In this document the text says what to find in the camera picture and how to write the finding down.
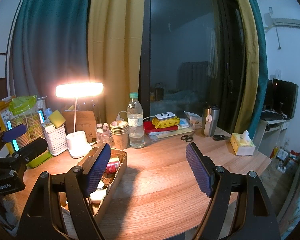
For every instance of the black car key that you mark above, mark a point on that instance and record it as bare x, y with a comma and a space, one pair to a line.
218, 137

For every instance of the yellow green sponge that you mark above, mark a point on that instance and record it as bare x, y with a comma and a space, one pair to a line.
56, 118

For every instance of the green patterned bag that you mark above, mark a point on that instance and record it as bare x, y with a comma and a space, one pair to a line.
27, 127

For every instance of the cardboard box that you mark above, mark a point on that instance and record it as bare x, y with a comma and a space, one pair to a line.
115, 180

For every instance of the teal and grey curtain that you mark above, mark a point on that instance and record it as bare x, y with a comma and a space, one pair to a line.
47, 42

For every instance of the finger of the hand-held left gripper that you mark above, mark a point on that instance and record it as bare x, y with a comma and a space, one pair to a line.
32, 147
15, 131

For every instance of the brown printed carton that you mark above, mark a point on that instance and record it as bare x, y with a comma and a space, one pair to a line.
85, 125

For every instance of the clear water bottle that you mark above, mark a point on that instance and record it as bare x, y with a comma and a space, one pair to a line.
135, 130

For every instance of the white medicine boxes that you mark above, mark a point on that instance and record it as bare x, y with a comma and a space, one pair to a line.
193, 118

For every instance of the yellow bag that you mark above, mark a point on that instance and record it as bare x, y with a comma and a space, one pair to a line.
3, 115

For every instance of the pale yellow envelope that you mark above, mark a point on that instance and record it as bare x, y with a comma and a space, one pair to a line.
175, 132

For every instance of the red book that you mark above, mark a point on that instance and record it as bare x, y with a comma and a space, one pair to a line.
150, 127

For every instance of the clear glass cup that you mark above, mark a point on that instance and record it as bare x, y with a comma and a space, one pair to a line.
103, 133

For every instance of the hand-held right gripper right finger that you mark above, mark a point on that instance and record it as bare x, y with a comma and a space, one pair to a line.
198, 172

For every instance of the white power bank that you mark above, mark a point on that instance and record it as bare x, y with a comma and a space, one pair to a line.
165, 116

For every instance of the white plastic basket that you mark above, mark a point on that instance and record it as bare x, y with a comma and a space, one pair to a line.
56, 141

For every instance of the steel tumbler with tag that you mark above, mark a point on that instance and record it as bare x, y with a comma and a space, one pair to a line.
210, 123

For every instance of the white wall socket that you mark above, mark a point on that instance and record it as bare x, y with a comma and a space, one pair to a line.
278, 74

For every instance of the yellow wipes pack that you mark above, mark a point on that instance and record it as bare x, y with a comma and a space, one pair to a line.
166, 123

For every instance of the black computer monitor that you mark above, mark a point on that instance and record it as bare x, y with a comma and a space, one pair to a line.
285, 97

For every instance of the yellow tissue box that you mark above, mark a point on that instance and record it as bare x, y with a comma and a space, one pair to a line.
241, 146

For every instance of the white air conditioner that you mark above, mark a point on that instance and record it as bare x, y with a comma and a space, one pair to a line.
290, 22

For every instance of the red tin can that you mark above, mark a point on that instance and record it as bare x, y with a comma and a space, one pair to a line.
112, 167

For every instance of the light green packet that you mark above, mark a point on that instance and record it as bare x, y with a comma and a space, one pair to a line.
22, 105

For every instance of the white pill bottle teal label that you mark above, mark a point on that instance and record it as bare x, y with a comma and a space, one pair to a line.
98, 196

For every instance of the white desk lamp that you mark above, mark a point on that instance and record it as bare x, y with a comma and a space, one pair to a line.
78, 90

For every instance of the black scissors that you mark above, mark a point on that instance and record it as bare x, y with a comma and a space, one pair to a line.
187, 138

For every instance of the blue white packet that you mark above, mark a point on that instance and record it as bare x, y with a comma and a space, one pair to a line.
184, 122

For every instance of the yellow curtain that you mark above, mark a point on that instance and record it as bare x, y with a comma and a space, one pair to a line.
115, 42
248, 55

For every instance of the white computer desk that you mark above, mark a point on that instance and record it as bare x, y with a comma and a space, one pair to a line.
262, 135

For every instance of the stack of brown paper cups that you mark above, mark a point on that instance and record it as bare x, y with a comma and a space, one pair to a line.
120, 138

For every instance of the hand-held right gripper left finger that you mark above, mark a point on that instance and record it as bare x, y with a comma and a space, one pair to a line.
97, 170

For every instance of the dark glass sliding door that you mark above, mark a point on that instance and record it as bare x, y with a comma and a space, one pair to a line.
187, 42

